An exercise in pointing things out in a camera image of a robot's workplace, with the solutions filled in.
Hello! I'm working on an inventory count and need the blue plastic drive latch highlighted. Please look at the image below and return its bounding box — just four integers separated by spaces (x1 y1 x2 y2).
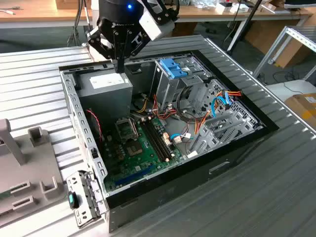
159 58 183 73
170 66 191 79

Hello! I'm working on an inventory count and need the grey power supply unit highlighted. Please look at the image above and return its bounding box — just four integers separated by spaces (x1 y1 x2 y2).
76 70 134 124

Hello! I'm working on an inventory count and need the yellow black wire bundle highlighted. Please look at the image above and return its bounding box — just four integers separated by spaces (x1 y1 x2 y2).
133 96 149 114

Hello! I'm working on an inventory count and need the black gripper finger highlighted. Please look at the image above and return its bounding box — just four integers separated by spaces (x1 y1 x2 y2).
85 24 121 74
120 29 152 74

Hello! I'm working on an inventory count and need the black RAM slot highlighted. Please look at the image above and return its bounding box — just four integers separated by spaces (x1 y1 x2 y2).
148 119 170 161
145 120 167 162
142 120 164 163
150 119 173 160

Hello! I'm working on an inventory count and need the grey slot cover bracket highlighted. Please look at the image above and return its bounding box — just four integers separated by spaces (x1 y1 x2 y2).
66 169 109 229

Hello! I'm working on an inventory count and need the aluminium frame rack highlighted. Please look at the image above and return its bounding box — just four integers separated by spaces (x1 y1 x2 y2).
252 25 316 81

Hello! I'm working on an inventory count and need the red black twisted wire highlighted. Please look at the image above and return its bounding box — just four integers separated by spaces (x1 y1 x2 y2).
85 108 105 143

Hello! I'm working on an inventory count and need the red orange wire bundle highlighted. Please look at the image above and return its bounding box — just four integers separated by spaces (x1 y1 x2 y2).
148 93 178 121

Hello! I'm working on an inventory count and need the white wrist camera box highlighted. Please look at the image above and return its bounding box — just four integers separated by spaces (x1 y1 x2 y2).
138 9 174 42

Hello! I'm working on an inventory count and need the green motherboard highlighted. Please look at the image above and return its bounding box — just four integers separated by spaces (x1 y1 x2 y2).
100 116 186 194

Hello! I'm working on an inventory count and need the small white box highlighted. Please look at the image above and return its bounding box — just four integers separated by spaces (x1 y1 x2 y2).
229 4 250 13
215 1 233 13

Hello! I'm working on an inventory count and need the grey metal disk bay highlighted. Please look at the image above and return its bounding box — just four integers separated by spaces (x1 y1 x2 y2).
189 108 264 158

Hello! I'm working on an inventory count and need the blue data wire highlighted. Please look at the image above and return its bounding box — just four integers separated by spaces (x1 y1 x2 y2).
170 95 232 141

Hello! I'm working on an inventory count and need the blue expansion slot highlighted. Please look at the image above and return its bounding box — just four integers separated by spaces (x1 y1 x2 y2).
114 164 156 188

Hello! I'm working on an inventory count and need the green circuit board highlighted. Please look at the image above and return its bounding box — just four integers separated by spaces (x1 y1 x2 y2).
0 183 27 201

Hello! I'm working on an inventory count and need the large brown cardboard box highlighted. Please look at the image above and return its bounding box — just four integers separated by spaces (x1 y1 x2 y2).
244 19 312 69

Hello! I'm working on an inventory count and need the black stand pole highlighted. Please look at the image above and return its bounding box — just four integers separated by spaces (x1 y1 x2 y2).
226 0 263 52

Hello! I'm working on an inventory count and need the orange red power wire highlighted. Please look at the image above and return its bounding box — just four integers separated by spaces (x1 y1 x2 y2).
194 90 243 135

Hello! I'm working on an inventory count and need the grey metal drive cage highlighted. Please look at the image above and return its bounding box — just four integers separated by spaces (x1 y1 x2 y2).
150 57 214 113

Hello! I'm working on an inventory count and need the black open PC case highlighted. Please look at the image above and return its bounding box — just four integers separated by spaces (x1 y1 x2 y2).
58 49 280 234

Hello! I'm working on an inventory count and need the cardboard box yellow tape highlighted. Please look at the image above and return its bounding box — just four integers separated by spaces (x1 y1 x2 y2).
283 92 316 130

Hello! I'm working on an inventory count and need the metal socket cover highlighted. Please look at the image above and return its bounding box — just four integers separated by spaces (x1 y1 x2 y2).
114 118 138 142

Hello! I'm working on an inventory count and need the white low table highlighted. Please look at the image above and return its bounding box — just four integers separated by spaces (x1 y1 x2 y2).
265 79 316 102

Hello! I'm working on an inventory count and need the grey parts rack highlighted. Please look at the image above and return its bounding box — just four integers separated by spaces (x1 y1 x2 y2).
0 118 67 229

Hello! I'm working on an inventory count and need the wooden desk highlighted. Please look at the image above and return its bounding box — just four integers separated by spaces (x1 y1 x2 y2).
174 0 314 24
0 0 94 29

